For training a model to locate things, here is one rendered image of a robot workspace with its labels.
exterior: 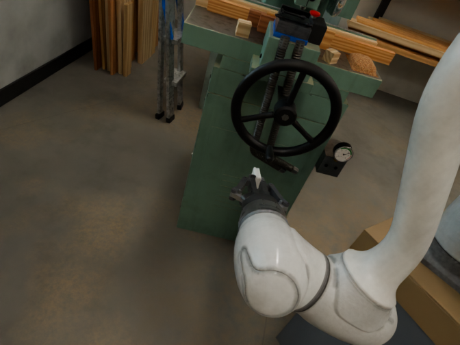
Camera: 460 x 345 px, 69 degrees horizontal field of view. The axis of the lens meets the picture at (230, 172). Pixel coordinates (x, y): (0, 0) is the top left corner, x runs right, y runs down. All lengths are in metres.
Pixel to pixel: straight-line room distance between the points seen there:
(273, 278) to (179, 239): 1.11
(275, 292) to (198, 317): 0.93
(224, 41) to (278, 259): 0.71
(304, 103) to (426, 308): 0.64
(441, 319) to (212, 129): 0.82
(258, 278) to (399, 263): 0.20
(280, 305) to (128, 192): 1.30
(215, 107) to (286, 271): 0.76
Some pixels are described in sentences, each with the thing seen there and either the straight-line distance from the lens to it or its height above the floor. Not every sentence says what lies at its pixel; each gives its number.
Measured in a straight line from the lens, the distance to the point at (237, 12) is 1.15.
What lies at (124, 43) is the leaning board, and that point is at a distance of 2.46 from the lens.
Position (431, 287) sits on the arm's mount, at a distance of 0.89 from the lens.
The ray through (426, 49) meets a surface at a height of 0.60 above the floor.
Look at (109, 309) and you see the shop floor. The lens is 1.36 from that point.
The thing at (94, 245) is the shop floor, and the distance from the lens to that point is 1.50.
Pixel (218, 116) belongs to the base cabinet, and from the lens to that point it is 1.13.
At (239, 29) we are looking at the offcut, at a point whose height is 0.92.
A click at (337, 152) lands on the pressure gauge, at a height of 0.66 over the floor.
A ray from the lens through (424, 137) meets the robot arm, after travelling 0.45.
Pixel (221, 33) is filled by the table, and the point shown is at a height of 0.90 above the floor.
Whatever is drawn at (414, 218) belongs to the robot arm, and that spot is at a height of 0.97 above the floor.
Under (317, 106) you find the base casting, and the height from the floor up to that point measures 0.77.
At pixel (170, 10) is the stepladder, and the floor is 0.65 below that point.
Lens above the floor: 1.24
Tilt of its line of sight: 41 degrees down
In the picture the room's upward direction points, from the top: 19 degrees clockwise
